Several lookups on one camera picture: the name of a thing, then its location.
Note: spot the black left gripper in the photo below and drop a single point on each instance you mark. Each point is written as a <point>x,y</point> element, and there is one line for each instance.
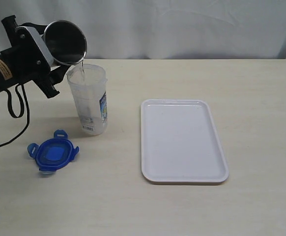
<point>21,67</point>

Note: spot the clear plastic container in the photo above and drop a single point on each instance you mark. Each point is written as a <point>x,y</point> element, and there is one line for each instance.
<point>88,87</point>

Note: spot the stainless steel cup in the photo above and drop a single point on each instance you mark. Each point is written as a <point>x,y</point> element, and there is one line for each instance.
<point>66,42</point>

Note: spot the blue container lid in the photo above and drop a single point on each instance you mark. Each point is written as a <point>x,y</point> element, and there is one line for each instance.
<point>53,154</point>

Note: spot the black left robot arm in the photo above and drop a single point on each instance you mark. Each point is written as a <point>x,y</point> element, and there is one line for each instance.
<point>6,80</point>

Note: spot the white rectangular tray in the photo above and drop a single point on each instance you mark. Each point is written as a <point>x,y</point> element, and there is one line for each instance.
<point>180,143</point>

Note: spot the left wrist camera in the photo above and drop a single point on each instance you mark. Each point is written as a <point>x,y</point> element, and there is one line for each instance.
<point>33,43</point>

